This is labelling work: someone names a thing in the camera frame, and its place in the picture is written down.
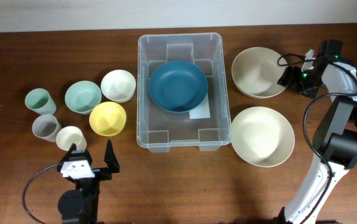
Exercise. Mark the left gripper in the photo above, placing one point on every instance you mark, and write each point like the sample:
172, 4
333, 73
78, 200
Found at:
111, 163

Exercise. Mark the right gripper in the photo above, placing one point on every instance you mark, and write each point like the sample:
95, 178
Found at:
288, 77

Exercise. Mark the cream cup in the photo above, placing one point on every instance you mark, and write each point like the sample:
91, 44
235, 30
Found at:
71, 135

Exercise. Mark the cream plate bottom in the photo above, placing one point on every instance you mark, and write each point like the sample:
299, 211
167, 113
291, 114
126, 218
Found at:
262, 137

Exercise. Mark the blue plate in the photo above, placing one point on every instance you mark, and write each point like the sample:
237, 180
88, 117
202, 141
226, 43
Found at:
178, 86

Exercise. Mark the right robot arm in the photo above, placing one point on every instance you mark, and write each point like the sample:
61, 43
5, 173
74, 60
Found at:
324, 74

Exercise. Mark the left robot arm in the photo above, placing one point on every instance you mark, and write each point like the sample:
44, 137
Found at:
80, 205

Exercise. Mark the yellow small bowl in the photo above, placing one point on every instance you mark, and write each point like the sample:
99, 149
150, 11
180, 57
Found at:
108, 119

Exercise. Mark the grey cup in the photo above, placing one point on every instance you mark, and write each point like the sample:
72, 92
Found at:
46, 127

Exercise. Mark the mint green small bowl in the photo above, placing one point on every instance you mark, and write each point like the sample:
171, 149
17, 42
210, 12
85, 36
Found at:
83, 96

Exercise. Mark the clear plastic storage bin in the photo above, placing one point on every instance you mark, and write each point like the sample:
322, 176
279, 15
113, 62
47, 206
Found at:
159, 130

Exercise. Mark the white small bowl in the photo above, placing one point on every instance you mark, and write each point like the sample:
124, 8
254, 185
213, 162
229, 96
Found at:
118, 86

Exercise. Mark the mint green cup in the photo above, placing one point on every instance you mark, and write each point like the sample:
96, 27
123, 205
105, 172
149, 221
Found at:
40, 101

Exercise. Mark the white label in bin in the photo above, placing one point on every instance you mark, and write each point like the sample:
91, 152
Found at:
202, 111

